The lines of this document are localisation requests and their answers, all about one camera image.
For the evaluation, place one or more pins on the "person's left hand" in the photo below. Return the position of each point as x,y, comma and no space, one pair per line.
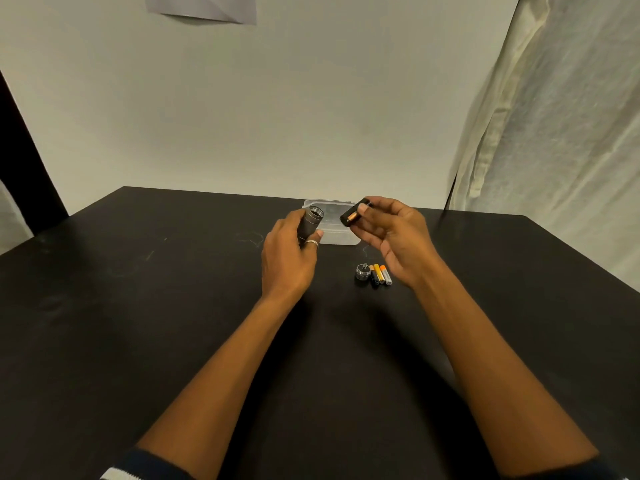
285,264

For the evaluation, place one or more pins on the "person's right hand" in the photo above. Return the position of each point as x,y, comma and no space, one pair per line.
400,244

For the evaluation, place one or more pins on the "silver orange battery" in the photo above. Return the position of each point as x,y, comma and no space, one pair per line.
386,275

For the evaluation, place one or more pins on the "yellow battery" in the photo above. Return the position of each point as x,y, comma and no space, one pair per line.
379,273

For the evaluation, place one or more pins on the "black gold battery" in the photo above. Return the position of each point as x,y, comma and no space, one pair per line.
374,277

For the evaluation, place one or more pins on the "black flashlight tail cap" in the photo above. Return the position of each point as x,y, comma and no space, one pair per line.
363,272

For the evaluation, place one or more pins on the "grey metal flashlight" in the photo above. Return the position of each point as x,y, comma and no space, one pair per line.
310,222

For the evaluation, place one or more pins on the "black battery holder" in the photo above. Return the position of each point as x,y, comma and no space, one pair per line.
350,214

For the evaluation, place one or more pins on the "clear plastic container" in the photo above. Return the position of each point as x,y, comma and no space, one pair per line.
337,234

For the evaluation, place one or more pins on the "person's left forearm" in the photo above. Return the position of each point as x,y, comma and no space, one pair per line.
215,384

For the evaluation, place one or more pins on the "person's right forearm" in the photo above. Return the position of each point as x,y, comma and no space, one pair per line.
500,364

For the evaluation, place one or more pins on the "white curtain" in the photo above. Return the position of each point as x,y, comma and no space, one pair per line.
565,124

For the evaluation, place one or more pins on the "navy striped sweater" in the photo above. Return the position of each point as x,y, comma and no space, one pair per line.
145,467

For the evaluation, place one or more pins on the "grey paper sheet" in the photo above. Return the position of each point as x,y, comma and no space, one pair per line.
200,7

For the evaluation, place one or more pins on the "black door frame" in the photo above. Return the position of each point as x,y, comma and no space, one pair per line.
25,179

